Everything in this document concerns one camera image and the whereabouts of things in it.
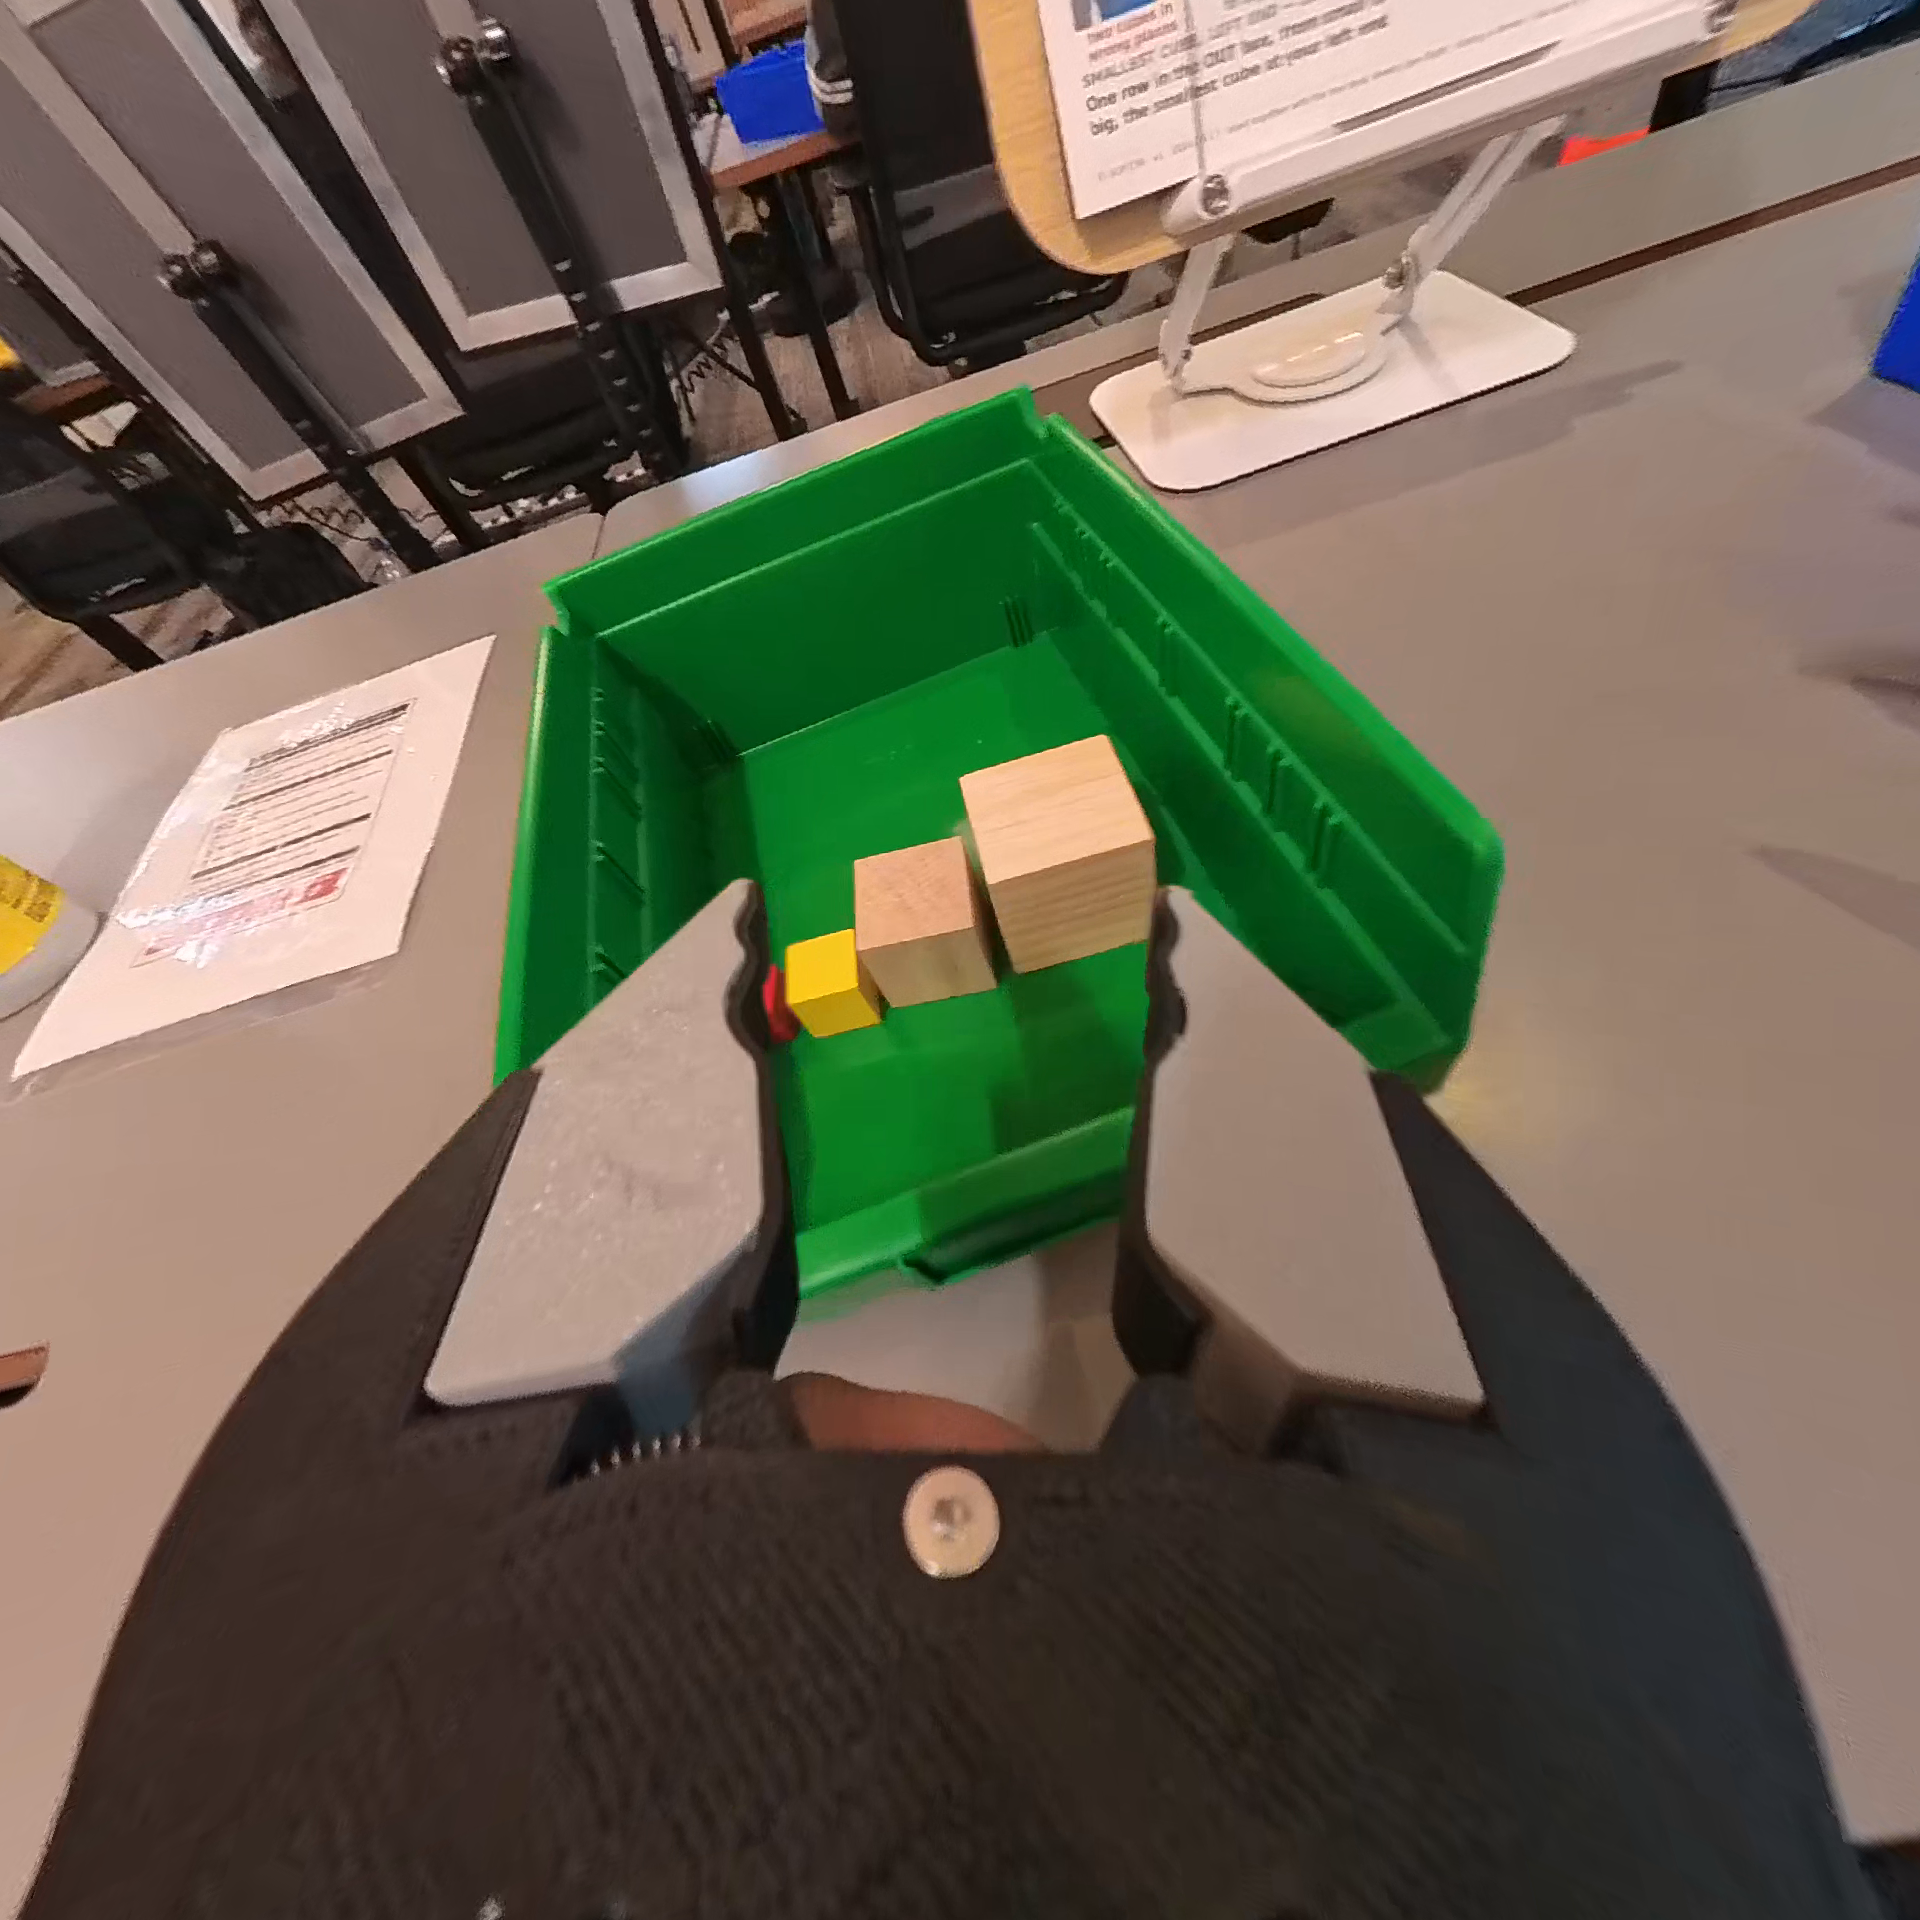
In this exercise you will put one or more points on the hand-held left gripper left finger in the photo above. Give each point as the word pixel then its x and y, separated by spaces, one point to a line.
pixel 600 1200

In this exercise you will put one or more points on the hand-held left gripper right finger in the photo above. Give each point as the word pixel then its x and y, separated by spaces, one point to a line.
pixel 1305 1215

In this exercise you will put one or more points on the red wooden cube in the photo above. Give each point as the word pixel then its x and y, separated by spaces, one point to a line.
pixel 776 1002

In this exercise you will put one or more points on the yellow wooden cube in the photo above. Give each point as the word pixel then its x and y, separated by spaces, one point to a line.
pixel 830 983

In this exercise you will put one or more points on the medium natural wooden cube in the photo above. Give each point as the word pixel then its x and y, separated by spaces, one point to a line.
pixel 923 922

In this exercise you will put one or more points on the large natural wooden cube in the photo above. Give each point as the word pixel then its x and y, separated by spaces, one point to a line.
pixel 1058 849

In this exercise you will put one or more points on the green plastic bin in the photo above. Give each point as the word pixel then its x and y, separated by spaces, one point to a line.
pixel 1050 674

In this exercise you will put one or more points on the blue plastic bin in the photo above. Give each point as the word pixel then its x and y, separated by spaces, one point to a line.
pixel 1899 323

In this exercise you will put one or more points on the grey desk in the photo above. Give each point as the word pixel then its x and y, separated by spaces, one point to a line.
pixel 1574 751

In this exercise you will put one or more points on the printed paper sheet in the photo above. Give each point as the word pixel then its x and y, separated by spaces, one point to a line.
pixel 271 854

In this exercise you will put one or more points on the instruction sheet on stand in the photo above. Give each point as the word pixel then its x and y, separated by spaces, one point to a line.
pixel 1350 375

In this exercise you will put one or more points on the black perforated stand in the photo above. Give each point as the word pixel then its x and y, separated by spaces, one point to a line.
pixel 585 225

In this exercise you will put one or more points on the grey framed panel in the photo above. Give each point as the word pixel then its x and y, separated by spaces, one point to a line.
pixel 195 284

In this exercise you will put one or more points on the small wooden table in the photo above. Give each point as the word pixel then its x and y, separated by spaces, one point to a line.
pixel 781 159

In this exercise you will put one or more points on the black office chair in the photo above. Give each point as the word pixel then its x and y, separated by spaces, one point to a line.
pixel 960 194

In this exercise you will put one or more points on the orange traffic cone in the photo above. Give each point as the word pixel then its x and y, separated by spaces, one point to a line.
pixel 1598 146

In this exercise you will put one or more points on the small blue bin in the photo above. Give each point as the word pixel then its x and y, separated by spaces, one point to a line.
pixel 768 93

